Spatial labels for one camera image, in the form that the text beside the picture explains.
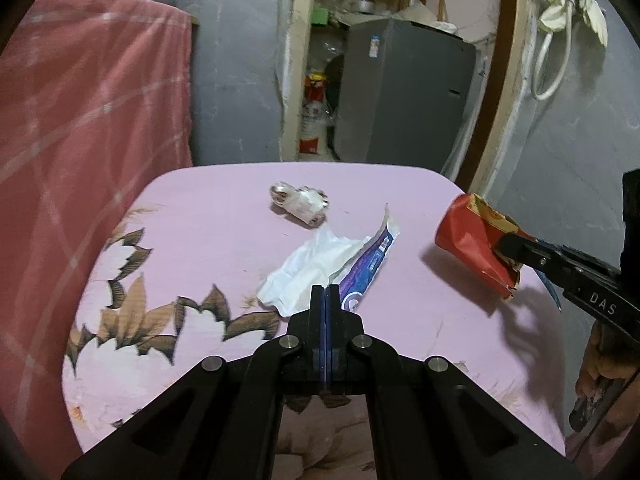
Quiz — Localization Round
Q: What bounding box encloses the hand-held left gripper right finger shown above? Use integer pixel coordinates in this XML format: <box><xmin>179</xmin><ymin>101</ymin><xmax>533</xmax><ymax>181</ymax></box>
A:
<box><xmin>325</xmin><ymin>284</ymin><xmax>583</xmax><ymax>480</ymax></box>

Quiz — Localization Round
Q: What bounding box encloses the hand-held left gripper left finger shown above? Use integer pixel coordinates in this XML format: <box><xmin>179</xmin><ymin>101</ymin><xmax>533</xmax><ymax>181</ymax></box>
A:
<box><xmin>61</xmin><ymin>284</ymin><xmax>326</xmax><ymax>480</ymax></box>

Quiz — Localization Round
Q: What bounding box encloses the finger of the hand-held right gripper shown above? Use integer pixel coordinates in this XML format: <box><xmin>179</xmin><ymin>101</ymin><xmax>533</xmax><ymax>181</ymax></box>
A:
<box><xmin>497</xmin><ymin>232</ymin><xmax>640</xmax><ymax>333</ymax></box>

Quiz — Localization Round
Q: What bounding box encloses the red paper cup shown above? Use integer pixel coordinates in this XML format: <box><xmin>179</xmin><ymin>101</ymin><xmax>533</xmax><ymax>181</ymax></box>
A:
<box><xmin>434</xmin><ymin>192</ymin><xmax>536</xmax><ymax>302</ymax></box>

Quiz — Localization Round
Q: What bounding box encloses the white tissue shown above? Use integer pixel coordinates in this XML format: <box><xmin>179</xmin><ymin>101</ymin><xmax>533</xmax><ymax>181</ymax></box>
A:
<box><xmin>256</xmin><ymin>222</ymin><xmax>373</xmax><ymax>318</ymax></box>

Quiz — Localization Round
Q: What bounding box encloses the person's right hand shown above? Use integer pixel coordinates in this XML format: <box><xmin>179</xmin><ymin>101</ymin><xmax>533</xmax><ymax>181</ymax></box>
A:
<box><xmin>575</xmin><ymin>321</ymin><xmax>640</xmax><ymax>398</ymax></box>

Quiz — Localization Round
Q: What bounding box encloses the white and blue plastic packet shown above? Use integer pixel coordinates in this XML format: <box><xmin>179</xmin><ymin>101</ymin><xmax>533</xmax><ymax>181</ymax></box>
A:
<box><xmin>337</xmin><ymin>203</ymin><xmax>402</xmax><ymax>313</ymax></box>

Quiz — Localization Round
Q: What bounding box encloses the crumpled clear plastic wrapper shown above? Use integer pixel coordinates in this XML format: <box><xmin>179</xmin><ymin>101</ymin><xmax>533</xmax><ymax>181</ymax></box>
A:
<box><xmin>269</xmin><ymin>182</ymin><xmax>329</xmax><ymax>229</ymax></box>

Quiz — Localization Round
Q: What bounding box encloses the pink floral tablecloth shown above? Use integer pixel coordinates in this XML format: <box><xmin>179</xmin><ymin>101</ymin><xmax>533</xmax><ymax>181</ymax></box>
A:
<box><xmin>61</xmin><ymin>161</ymin><xmax>568</xmax><ymax>480</ymax></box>

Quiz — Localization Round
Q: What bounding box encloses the white hanging cloth bag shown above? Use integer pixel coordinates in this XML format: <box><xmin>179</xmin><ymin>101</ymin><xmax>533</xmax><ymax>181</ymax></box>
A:
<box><xmin>537</xmin><ymin>0</ymin><xmax>608</xmax><ymax>48</ymax></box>

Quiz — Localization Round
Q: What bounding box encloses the grey refrigerator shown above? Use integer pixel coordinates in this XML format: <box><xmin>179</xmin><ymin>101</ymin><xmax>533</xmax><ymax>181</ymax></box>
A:
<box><xmin>332</xmin><ymin>17</ymin><xmax>477</xmax><ymax>176</ymax></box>

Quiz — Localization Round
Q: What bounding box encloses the white and red spray bottle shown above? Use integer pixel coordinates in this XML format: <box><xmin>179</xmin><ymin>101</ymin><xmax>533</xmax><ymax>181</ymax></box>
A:
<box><xmin>299</xmin><ymin>72</ymin><xmax>331</xmax><ymax>156</ymax></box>

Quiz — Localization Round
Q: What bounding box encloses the pink plaid blanket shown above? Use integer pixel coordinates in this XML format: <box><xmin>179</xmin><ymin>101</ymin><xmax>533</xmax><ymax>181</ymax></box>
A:
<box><xmin>0</xmin><ymin>0</ymin><xmax>195</xmax><ymax>461</ymax></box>

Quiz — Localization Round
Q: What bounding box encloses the white cable loop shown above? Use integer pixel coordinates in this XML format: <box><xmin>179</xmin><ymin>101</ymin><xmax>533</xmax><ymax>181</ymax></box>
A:
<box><xmin>530</xmin><ymin>0</ymin><xmax>576</xmax><ymax>102</ymax></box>

